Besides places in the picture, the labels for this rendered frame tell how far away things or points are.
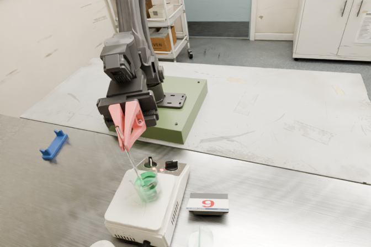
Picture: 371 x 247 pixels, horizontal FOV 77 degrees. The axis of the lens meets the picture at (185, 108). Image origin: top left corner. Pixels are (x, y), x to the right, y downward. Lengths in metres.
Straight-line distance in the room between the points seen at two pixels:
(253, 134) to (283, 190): 0.19
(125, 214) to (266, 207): 0.31
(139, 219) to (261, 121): 0.46
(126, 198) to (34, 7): 1.84
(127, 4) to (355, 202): 0.66
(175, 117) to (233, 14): 2.74
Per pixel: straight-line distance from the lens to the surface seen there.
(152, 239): 0.52
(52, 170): 0.80
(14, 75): 2.06
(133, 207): 0.52
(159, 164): 0.62
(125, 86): 0.45
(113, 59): 0.40
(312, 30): 2.78
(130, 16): 0.58
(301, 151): 0.71
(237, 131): 0.73
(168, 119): 0.70
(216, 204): 0.56
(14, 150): 0.96
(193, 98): 0.77
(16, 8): 2.10
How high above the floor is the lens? 1.42
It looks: 39 degrees down
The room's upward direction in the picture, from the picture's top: 9 degrees counter-clockwise
